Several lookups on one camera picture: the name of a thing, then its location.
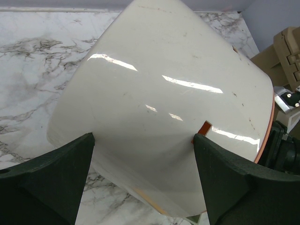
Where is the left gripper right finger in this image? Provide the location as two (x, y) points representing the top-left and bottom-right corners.
(193, 134), (300, 225)

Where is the tan plastic tool case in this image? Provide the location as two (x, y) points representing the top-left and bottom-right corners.
(250, 26), (300, 118)

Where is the cream round drawer organizer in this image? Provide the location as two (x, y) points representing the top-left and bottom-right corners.
(47, 0), (271, 218)

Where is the peach top drawer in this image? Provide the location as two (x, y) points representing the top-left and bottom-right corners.
(254, 92), (275, 164)

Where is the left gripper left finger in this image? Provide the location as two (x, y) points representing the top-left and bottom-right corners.
(0, 133), (95, 225)

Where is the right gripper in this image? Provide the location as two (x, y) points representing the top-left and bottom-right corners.
(260, 121), (300, 173)

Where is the grey bottom drawer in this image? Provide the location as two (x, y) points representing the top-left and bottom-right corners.
(185, 214), (202, 225)

